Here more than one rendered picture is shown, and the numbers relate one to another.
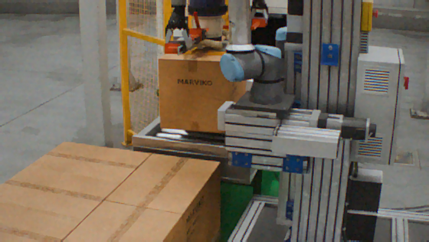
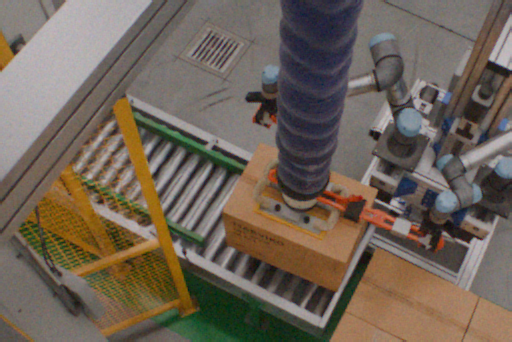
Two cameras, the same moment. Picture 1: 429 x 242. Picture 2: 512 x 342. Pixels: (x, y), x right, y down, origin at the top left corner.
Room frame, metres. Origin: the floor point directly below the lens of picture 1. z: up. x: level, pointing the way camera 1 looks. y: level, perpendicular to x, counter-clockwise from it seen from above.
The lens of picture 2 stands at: (2.93, 1.40, 3.74)
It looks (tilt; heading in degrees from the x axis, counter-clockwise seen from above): 64 degrees down; 269
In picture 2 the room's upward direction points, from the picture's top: 12 degrees clockwise
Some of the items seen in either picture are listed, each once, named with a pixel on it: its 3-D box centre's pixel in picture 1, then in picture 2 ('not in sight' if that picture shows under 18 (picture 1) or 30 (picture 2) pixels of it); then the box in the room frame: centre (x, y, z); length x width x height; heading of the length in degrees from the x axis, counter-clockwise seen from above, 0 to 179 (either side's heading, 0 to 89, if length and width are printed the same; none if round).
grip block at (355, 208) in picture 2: (195, 34); (355, 208); (2.80, 0.12, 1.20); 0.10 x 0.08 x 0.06; 77
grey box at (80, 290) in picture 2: not in sight; (69, 287); (3.71, 0.82, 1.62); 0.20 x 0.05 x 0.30; 163
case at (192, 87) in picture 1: (207, 82); (299, 218); (3.03, 0.06, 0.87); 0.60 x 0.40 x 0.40; 167
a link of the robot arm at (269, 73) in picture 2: not in sight; (271, 78); (3.24, -0.25, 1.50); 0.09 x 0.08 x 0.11; 21
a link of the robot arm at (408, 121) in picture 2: (288, 40); (407, 124); (2.62, -0.36, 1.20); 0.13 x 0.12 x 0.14; 111
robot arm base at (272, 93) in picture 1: (266, 88); (497, 184); (2.14, -0.20, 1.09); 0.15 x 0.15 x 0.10
